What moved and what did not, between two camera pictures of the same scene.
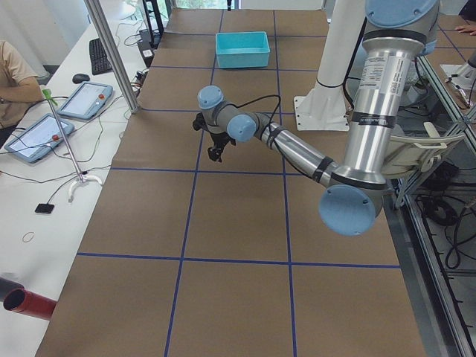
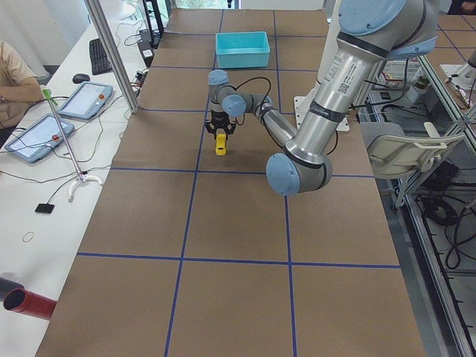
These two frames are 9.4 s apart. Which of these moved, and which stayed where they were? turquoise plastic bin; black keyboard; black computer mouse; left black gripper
Moved: left black gripper
Stayed: turquoise plastic bin; black keyboard; black computer mouse
